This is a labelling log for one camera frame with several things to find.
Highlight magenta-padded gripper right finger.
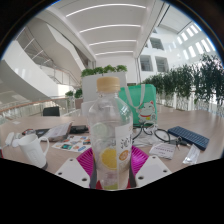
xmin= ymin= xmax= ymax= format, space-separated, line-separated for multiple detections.
xmin=128 ymin=145 xmax=173 ymax=189

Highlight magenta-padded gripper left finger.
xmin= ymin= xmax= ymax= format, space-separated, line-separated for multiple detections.
xmin=54 ymin=147 xmax=98 ymax=190

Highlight clear drink bottle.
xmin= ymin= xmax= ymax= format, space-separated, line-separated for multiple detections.
xmin=86 ymin=76 xmax=134 ymax=191

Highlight white paper leaflet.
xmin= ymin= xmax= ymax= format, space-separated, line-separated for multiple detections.
xmin=148 ymin=142 xmax=177 ymax=160

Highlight colourful sticker sheet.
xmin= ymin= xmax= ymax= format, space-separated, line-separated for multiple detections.
xmin=51 ymin=134 xmax=92 ymax=154

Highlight grey paper packet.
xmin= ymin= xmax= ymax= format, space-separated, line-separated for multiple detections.
xmin=42 ymin=121 xmax=73 ymax=143

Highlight clear plastic sachet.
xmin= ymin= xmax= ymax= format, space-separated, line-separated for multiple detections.
xmin=182 ymin=143 xmax=201 ymax=165

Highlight black flat pouch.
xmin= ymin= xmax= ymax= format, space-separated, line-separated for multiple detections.
xmin=69 ymin=124 xmax=90 ymax=135

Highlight white ceramic mug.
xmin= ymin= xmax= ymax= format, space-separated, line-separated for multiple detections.
xmin=17 ymin=133 xmax=50 ymax=169

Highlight black flat notebook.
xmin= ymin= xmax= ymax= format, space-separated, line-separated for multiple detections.
xmin=22 ymin=128 xmax=51 ymax=138

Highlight dark blue keyboard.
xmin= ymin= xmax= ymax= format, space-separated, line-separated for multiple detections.
xmin=167 ymin=125 xmax=211 ymax=152

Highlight black office chair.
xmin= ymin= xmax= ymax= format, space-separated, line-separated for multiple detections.
xmin=42 ymin=106 xmax=61 ymax=117

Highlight white chair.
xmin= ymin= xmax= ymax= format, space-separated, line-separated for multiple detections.
xmin=80 ymin=99 xmax=96 ymax=118

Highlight green tote bag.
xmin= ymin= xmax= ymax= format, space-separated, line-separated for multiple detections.
xmin=118 ymin=83 xmax=158 ymax=128

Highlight glass railing with wooden handrail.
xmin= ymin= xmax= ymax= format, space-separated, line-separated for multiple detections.
xmin=0 ymin=95 xmax=76 ymax=121

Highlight small potted plants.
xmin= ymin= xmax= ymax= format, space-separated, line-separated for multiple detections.
xmin=64 ymin=87 xmax=84 ymax=109

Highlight white planter cabinet with plants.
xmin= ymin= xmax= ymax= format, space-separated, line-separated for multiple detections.
xmin=80 ymin=64 xmax=129 ymax=103

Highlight row of green trees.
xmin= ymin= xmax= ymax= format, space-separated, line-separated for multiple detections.
xmin=143 ymin=53 xmax=224 ymax=108

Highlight ceiling strip lights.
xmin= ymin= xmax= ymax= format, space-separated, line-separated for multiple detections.
xmin=64 ymin=3 xmax=148 ymax=57

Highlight black coiled cable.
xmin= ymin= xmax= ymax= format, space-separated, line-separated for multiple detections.
xmin=132 ymin=122 xmax=193 ymax=148

